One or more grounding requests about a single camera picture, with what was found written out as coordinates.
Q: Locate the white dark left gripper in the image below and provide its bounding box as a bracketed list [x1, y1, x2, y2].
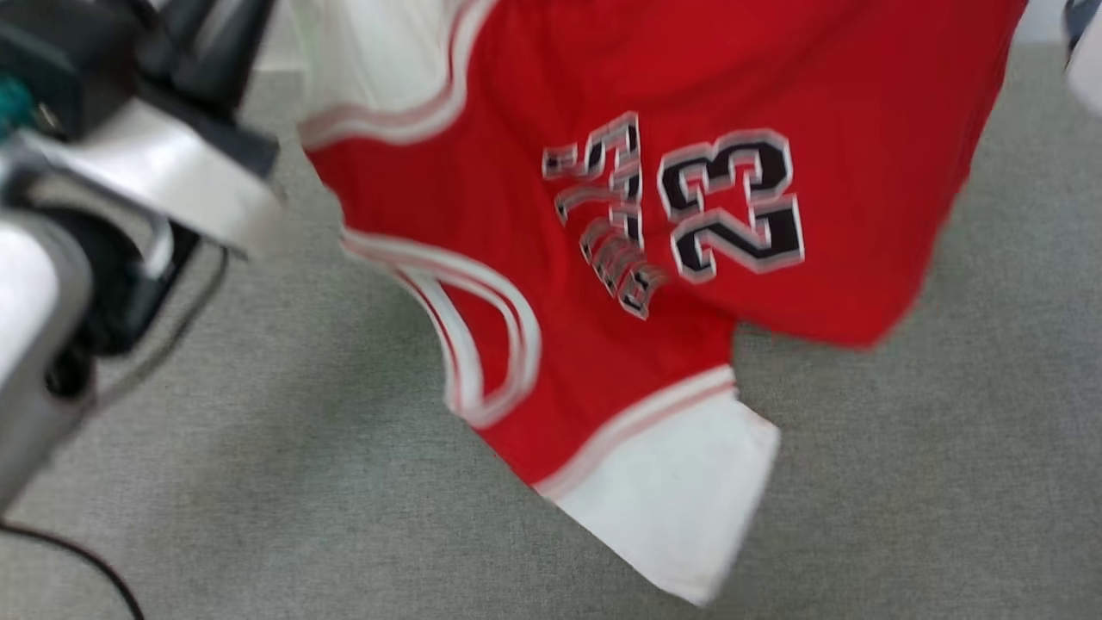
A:
[0, 0, 287, 261]

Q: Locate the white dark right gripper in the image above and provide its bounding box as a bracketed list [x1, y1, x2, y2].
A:
[1062, 0, 1102, 118]

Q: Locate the red white basketball jersey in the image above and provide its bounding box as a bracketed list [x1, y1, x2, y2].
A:
[288, 0, 1031, 609]

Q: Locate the teal camera cable connector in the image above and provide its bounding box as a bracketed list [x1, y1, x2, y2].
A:
[0, 76, 37, 140]

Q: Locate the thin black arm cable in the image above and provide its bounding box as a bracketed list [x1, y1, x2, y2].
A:
[0, 520, 145, 620]

